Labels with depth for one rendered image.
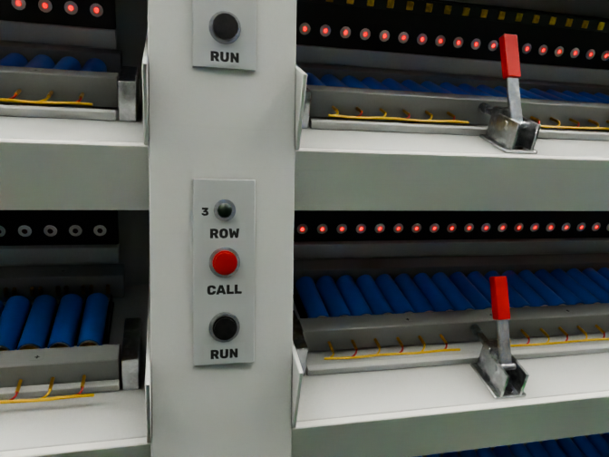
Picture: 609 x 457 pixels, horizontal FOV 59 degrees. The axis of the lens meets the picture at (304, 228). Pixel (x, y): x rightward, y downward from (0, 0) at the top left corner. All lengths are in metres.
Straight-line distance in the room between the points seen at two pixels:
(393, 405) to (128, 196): 0.24
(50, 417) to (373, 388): 0.23
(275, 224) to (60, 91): 0.18
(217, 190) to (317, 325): 0.16
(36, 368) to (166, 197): 0.15
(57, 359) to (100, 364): 0.03
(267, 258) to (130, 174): 0.10
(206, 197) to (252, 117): 0.06
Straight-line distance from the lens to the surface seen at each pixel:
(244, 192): 0.36
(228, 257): 0.35
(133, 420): 0.41
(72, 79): 0.43
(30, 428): 0.42
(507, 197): 0.45
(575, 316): 0.57
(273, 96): 0.36
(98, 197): 0.37
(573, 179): 0.48
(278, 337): 0.38
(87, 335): 0.45
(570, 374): 0.53
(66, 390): 0.43
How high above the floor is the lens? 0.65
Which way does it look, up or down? 4 degrees down
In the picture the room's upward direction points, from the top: 1 degrees clockwise
